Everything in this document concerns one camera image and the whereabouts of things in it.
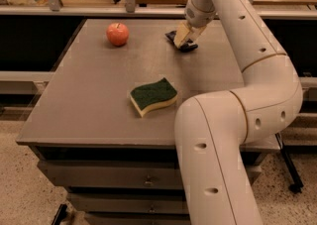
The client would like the grey drawer cabinet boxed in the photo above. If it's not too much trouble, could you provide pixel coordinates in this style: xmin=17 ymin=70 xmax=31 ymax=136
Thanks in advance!
xmin=16 ymin=18 xmax=281 ymax=225

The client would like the green and yellow sponge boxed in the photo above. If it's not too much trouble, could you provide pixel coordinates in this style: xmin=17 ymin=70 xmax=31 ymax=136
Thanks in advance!
xmin=130 ymin=78 xmax=177 ymax=117

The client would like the dark blue rxbar wrapper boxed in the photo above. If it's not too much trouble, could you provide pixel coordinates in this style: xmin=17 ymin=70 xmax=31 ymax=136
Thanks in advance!
xmin=165 ymin=31 xmax=198 ymax=53

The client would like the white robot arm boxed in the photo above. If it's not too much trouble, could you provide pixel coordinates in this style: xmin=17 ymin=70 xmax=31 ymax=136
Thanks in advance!
xmin=174 ymin=0 xmax=303 ymax=225

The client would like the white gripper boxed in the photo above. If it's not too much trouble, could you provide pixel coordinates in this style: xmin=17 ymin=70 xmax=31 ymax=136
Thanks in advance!
xmin=173 ymin=0 xmax=216 ymax=49

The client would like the black floor stand leg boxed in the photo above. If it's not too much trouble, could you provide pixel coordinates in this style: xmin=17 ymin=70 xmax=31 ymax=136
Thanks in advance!
xmin=275 ymin=133 xmax=303 ymax=193

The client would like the red apple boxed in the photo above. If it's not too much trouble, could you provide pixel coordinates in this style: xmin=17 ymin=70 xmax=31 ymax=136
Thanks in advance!
xmin=106 ymin=23 xmax=129 ymax=47

